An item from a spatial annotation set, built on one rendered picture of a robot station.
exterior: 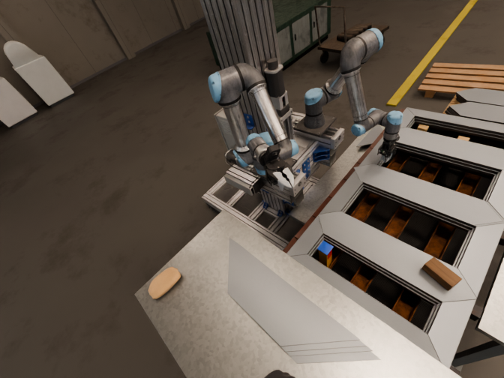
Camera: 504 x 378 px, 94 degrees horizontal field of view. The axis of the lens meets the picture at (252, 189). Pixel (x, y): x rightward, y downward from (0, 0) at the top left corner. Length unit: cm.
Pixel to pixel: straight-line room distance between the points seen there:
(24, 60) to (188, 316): 856
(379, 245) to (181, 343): 101
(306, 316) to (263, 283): 21
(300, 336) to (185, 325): 47
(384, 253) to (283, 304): 60
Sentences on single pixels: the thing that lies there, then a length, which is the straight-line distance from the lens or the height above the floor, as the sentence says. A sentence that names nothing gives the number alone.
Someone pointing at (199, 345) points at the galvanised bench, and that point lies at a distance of 112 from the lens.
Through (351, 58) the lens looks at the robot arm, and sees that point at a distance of 139.
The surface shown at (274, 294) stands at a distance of 105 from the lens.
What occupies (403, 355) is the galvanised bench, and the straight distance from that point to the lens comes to 105.
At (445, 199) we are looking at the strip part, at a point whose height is 87.
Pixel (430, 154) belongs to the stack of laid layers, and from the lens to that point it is 192.
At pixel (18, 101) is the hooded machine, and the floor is 48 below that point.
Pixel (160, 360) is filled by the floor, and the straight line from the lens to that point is 241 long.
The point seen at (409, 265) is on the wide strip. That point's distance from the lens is 137.
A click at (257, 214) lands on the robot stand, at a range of 231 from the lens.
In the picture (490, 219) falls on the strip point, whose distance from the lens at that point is 164.
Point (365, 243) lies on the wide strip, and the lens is 137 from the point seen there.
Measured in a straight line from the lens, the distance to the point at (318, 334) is 100.
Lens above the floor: 206
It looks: 46 degrees down
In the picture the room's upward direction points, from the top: 20 degrees counter-clockwise
